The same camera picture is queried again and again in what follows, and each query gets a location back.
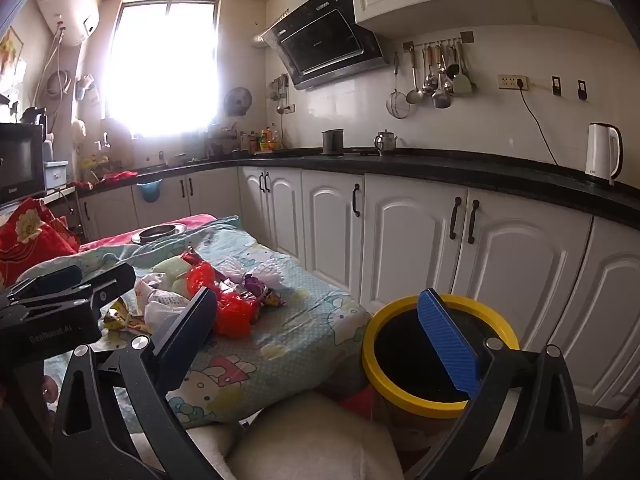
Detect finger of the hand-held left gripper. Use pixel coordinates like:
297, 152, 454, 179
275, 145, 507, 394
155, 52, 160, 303
7, 266, 83, 301
30, 265, 137, 307

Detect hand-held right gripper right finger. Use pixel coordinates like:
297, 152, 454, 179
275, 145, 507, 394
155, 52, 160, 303
415, 288, 585, 480

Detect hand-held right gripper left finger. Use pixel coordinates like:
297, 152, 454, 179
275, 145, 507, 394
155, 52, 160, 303
50, 286, 223, 480

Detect trash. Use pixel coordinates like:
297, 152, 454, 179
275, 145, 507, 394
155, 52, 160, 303
134, 272, 191, 333

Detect yellow wrapper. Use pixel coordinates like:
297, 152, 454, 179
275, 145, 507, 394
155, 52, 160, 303
102, 296, 151, 333

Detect yellow rimmed trash bin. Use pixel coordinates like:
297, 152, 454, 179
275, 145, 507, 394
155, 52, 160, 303
361, 294, 522, 461

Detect red plastic bag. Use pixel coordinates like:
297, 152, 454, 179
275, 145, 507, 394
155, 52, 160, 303
186, 260, 262, 338

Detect purple wrapper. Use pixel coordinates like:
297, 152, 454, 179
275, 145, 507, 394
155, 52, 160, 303
242, 272, 286, 308

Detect pink red blanket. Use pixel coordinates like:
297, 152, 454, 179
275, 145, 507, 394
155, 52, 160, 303
80, 212, 216, 252

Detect red floral pillow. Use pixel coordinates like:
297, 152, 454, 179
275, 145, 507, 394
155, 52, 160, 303
0, 197, 82, 288

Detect metal bowl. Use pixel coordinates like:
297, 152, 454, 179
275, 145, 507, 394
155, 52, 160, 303
132, 224, 188, 245

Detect blue hanging plastic basket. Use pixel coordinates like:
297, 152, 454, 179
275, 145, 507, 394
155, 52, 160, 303
136, 178, 163, 204

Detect blue plastic box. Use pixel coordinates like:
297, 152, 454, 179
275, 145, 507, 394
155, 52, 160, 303
44, 160, 69, 192

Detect red cloth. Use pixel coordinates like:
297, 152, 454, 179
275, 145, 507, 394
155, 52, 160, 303
75, 170, 138, 192

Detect white base cabinets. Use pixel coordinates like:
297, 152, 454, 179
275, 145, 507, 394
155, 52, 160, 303
77, 164, 640, 413

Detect red plastic item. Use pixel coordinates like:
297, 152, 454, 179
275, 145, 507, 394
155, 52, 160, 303
340, 390, 373, 417

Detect light green cartoon printed blanket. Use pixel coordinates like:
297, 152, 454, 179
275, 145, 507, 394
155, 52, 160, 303
15, 215, 372, 433

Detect black microwave oven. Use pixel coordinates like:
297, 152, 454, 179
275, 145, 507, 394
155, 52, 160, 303
0, 122, 47, 206

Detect white fleece cloth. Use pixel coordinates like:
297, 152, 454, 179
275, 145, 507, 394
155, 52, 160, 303
190, 390, 406, 480

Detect dish rack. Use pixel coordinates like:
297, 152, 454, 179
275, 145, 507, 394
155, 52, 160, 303
207, 122, 238, 158

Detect black kitchen countertop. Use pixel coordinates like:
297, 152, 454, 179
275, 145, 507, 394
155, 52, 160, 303
75, 147, 640, 231

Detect group of condiment bottles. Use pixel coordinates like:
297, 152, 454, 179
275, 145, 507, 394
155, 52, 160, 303
240, 127, 283, 153

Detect steel teapot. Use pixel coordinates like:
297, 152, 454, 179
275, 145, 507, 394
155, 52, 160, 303
375, 129, 399, 156

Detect window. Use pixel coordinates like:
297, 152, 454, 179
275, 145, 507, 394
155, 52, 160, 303
102, 0, 223, 138

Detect dark metal pot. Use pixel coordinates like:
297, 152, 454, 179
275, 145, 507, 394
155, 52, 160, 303
321, 128, 346, 156

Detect large steel ladle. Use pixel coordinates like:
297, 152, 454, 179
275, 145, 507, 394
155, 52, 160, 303
432, 45, 453, 109

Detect white electric kettle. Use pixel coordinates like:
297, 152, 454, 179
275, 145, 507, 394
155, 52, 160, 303
584, 122, 624, 187

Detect hanging kitchen tools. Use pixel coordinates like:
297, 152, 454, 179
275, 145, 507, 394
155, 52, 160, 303
272, 76, 291, 116

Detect green spatula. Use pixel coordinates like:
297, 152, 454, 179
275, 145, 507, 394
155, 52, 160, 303
452, 42, 473, 97

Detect steel spoon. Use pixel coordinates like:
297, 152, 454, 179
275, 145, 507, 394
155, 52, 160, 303
422, 46, 437, 95

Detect white water heater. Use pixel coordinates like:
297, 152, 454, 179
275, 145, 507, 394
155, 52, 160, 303
37, 0, 101, 46

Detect black range hood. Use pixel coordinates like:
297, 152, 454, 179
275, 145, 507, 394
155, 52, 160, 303
262, 0, 391, 92

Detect small round wall fan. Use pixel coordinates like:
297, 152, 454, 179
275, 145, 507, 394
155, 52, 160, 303
223, 87, 252, 117

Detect wall picture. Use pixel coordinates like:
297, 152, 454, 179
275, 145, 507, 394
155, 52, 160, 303
0, 27, 26, 86

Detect black power cord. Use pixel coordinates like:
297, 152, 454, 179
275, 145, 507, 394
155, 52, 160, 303
517, 85, 561, 167

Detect wire strainer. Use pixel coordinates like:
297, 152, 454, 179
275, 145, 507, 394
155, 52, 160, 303
386, 52, 412, 120

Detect utensil rail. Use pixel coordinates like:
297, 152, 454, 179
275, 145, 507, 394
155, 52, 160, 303
402, 31, 475, 53

